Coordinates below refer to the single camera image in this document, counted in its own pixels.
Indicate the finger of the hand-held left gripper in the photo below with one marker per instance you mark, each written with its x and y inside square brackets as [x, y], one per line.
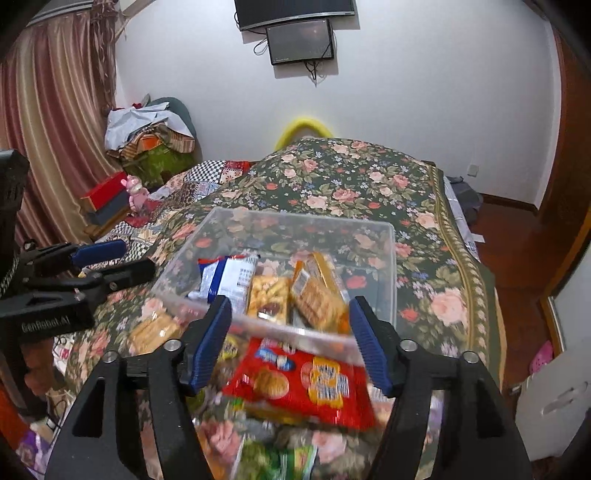
[129, 274]
[104, 251]

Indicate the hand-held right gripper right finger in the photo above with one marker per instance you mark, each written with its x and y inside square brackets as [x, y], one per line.
[369, 347]

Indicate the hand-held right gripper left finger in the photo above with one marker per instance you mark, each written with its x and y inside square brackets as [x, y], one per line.
[210, 342]

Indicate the red snack packet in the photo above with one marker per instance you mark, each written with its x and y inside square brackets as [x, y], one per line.
[300, 397]

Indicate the clear plastic container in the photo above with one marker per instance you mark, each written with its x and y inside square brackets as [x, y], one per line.
[300, 230]

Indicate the small yellow snack packet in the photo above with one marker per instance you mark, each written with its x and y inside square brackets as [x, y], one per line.
[229, 347]

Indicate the yellow cracker packet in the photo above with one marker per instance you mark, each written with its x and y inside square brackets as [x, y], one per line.
[268, 291]
[152, 330]

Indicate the red box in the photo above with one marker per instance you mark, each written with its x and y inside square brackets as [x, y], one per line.
[104, 190]

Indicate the pink plush toy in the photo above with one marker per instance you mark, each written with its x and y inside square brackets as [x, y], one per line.
[135, 191]

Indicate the blue white snack packet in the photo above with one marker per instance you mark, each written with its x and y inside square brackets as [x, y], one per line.
[226, 277]

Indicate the orange cracker packet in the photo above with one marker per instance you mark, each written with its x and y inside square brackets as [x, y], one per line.
[318, 300]
[328, 267]

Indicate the checkered patchwork quilt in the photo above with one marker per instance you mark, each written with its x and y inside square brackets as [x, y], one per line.
[203, 173]

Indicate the white grey cloth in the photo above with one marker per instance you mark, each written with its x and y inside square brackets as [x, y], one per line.
[134, 124]

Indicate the green snack packet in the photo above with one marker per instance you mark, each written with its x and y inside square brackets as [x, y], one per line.
[277, 461]

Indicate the pink striped curtain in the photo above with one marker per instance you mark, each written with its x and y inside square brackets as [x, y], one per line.
[60, 115]

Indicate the dark teal cushion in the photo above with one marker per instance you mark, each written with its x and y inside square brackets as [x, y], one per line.
[178, 110]

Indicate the pink slipper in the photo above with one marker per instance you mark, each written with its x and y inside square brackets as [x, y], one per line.
[541, 357]

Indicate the grey bag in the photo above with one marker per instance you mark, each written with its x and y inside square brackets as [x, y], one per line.
[464, 196]

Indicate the white cabinet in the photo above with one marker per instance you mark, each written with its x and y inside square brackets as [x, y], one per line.
[558, 406]

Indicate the yellow hoop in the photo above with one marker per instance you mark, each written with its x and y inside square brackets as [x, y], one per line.
[304, 125]

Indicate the small black monitor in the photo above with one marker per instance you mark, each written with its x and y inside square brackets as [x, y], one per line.
[300, 42]

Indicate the white wall socket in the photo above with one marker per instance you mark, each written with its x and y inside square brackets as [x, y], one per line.
[473, 170]

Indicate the black wall television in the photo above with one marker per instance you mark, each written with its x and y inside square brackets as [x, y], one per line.
[295, 11]

